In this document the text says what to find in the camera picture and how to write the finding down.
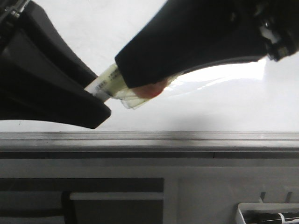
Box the black marker in tray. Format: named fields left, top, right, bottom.
left=243, top=211, right=299, bottom=224

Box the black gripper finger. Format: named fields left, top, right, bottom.
left=115, top=0, right=267, bottom=88
left=0, top=0, right=111, bottom=129

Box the white dry-erase marker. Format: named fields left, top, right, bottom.
left=84, top=63, right=185, bottom=110

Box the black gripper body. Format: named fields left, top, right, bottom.
left=254, top=0, right=299, bottom=62

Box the dark cabinet panel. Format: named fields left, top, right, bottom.
left=0, top=178, right=164, bottom=224

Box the white whiteboard with metal frame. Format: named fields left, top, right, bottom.
left=0, top=0, right=299, bottom=159

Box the white marker tray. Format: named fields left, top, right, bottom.
left=235, top=203, right=299, bottom=224

